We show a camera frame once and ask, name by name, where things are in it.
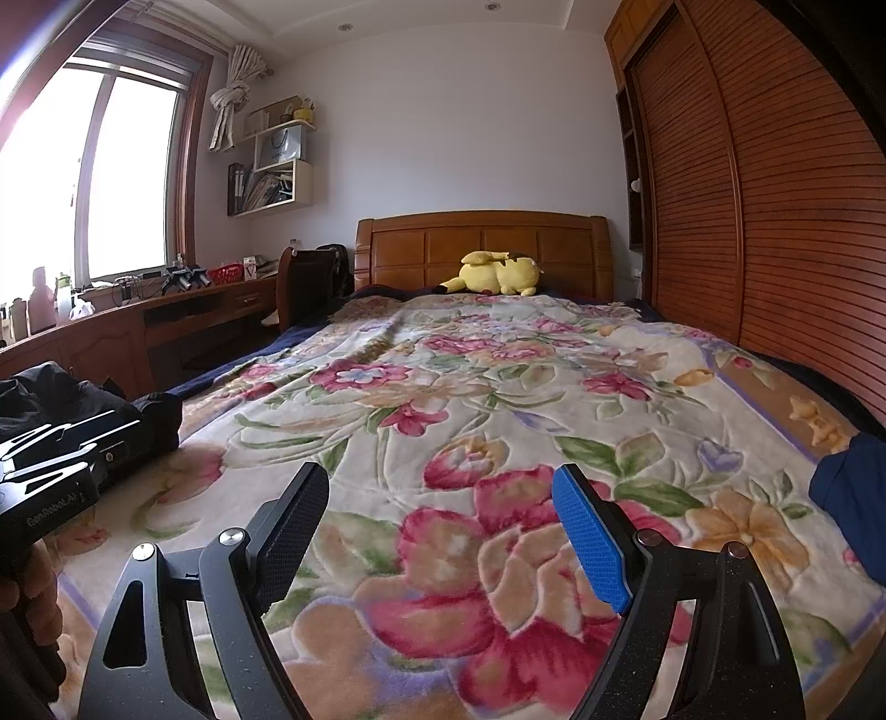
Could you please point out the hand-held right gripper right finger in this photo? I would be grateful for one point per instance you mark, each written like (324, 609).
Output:
(592, 540)

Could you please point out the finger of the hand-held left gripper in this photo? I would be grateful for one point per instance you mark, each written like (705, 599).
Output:
(41, 442)
(114, 443)

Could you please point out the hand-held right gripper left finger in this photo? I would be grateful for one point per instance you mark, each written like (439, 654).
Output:
(294, 540)

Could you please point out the person's left hand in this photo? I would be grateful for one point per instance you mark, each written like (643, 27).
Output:
(43, 581)

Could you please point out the crinkled black jacket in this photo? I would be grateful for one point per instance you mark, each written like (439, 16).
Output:
(48, 388)

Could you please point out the wooden desk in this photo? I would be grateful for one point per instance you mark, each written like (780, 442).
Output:
(104, 346)

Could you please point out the pink bottle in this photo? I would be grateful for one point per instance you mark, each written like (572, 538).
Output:
(41, 301)

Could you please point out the clear bottle green cap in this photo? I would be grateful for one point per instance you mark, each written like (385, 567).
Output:
(64, 301)

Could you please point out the floral blanket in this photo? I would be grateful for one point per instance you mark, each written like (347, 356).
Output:
(484, 388)

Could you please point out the red basket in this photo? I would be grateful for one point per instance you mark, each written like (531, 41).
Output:
(225, 275)

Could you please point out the white carton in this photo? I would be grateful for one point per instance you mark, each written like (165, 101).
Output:
(251, 268)

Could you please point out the wooden chair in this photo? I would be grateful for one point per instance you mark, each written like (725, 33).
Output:
(285, 284)

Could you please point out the wooden framed window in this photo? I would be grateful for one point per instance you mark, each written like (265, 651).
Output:
(124, 180)

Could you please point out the blue cloth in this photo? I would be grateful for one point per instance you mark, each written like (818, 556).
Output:
(848, 478)

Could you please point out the black bag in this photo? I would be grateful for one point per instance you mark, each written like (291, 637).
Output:
(322, 270)

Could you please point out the yellow plush toy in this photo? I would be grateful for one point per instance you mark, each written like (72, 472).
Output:
(505, 273)

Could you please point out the black binders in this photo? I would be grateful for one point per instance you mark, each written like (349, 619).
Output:
(236, 188)

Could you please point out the stack of magazines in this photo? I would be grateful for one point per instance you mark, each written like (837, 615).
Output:
(268, 188)

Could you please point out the wooden bed headboard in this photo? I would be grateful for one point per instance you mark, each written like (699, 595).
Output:
(415, 249)

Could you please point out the white paper bag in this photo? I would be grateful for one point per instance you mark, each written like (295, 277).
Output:
(280, 145)

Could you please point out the beige flat box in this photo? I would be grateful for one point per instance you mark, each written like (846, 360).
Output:
(268, 118)

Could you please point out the tied cream curtain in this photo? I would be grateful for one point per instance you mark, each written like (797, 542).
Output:
(232, 97)

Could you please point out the wooden slatted wardrobe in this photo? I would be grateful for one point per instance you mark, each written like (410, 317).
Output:
(761, 208)

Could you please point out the black camera gear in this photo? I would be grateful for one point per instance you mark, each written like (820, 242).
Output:
(183, 277)

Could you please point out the white wall shelf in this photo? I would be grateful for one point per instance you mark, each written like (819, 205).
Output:
(303, 181)

